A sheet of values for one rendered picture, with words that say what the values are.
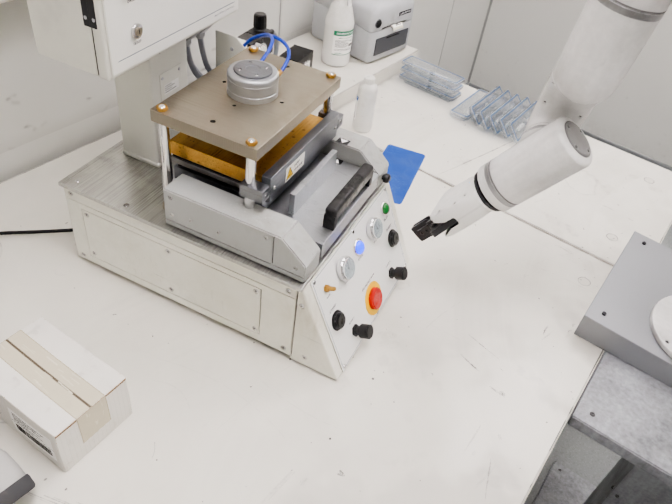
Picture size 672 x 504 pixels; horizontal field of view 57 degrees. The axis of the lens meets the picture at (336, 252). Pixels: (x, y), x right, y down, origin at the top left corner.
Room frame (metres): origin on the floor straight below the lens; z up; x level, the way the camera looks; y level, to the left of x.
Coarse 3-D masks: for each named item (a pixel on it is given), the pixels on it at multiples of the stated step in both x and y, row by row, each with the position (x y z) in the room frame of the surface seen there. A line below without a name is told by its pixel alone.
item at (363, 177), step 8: (360, 168) 0.85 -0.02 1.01; (368, 168) 0.85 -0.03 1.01; (352, 176) 0.83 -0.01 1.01; (360, 176) 0.83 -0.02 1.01; (368, 176) 0.84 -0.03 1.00; (352, 184) 0.80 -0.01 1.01; (360, 184) 0.81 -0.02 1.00; (368, 184) 0.86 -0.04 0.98; (344, 192) 0.78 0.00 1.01; (352, 192) 0.79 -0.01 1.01; (336, 200) 0.75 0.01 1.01; (344, 200) 0.76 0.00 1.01; (328, 208) 0.73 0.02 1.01; (336, 208) 0.74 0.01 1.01; (344, 208) 0.76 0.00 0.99; (328, 216) 0.73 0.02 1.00; (336, 216) 0.73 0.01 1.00; (328, 224) 0.73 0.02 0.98; (336, 224) 0.74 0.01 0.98
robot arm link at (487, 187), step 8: (480, 168) 0.85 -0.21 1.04; (488, 168) 0.84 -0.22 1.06; (480, 176) 0.83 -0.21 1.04; (488, 176) 0.82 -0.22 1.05; (480, 184) 0.82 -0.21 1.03; (488, 184) 0.81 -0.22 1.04; (488, 192) 0.81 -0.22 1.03; (496, 192) 0.80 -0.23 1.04; (488, 200) 0.81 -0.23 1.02; (496, 200) 0.80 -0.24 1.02; (504, 200) 0.80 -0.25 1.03; (496, 208) 0.81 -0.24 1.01; (504, 208) 0.81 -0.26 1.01
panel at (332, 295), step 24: (384, 192) 0.93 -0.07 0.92; (360, 216) 0.83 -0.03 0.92; (384, 216) 0.90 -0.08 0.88; (360, 240) 0.80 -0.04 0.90; (384, 240) 0.87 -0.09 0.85; (336, 264) 0.72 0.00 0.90; (360, 264) 0.78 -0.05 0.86; (384, 264) 0.84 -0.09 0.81; (312, 288) 0.65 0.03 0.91; (336, 288) 0.70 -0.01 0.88; (360, 288) 0.75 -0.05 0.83; (384, 288) 0.82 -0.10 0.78; (336, 312) 0.67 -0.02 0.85; (360, 312) 0.73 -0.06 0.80; (336, 336) 0.65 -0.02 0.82
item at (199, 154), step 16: (304, 128) 0.89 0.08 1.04; (176, 144) 0.79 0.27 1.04; (192, 144) 0.79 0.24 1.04; (208, 144) 0.80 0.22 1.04; (288, 144) 0.84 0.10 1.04; (176, 160) 0.79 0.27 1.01; (192, 160) 0.78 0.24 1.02; (208, 160) 0.77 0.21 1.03; (224, 160) 0.76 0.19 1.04; (240, 160) 0.77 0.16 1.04; (272, 160) 0.78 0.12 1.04; (224, 176) 0.76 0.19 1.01; (240, 176) 0.75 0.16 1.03; (256, 176) 0.74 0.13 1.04
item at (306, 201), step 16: (320, 160) 0.91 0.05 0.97; (304, 176) 0.86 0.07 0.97; (320, 176) 0.83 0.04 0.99; (336, 176) 0.87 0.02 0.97; (288, 192) 0.81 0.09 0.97; (304, 192) 0.78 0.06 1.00; (320, 192) 0.82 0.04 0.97; (336, 192) 0.83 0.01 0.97; (368, 192) 0.86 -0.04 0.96; (272, 208) 0.76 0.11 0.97; (288, 208) 0.77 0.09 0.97; (304, 208) 0.77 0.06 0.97; (320, 208) 0.78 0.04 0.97; (352, 208) 0.79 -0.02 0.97; (304, 224) 0.73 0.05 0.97; (320, 224) 0.74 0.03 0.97; (320, 240) 0.70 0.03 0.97; (320, 256) 0.69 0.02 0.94
